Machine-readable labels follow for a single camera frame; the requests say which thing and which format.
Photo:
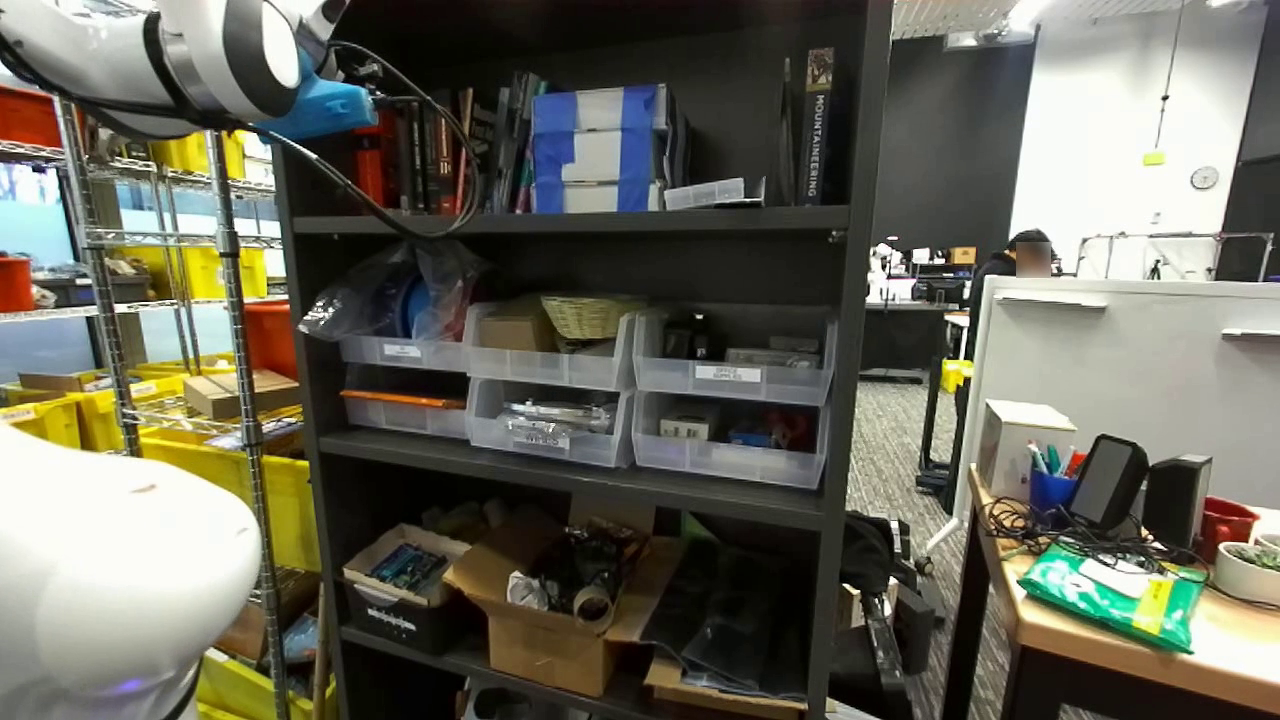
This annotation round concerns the open cardboard box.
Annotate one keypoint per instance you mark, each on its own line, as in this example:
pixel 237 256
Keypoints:
pixel 568 596

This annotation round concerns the black tablet stand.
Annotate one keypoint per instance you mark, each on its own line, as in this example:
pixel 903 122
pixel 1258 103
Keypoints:
pixel 1110 481

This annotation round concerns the blue robot wrist glove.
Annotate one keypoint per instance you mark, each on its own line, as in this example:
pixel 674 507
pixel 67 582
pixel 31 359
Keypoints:
pixel 325 111

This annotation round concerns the red bowl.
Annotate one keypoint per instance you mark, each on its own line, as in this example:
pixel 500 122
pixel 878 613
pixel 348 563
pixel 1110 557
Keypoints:
pixel 1225 522

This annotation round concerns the stacked white boxes blue tape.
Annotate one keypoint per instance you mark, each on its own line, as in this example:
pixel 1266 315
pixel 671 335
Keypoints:
pixel 600 148

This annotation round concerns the clear plastic bag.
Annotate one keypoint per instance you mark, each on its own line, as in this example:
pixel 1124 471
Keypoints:
pixel 412 289

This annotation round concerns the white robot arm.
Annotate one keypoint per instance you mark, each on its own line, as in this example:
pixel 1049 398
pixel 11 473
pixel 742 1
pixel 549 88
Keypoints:
pixel 172 64

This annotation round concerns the black tall book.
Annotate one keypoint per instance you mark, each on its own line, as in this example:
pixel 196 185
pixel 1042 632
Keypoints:
pixel 816 117

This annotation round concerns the black box with items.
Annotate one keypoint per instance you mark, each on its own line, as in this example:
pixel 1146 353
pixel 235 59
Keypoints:
pixel 397 588

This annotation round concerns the white cardboard box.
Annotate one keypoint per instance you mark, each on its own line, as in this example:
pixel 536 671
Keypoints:
pixel 1008 434

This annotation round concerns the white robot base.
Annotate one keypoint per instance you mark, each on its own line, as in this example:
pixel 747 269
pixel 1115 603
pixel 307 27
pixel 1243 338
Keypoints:
pixel 116 575

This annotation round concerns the black shelving unit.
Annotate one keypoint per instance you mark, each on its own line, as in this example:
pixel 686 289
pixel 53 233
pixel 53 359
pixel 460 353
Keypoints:
pixel 751 619

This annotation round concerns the black speaker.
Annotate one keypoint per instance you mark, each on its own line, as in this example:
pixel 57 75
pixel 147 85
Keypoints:
pixel 1174 502

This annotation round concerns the seated person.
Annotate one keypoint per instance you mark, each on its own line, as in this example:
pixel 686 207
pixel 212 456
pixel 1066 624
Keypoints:
pixel 1025 254

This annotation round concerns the wooden desk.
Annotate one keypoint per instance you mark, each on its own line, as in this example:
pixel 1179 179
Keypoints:
pixel 1063 661

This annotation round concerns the clear plastic drawer bin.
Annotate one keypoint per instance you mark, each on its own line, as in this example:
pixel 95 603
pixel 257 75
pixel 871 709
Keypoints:
pixel 519 351
pixel 742 353
pixel 421 338
pixel 549 421
pixel 779 446
pixel 407 412

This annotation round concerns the green wipes packet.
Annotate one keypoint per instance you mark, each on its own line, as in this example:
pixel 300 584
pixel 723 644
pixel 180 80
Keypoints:
pixel 1151 607

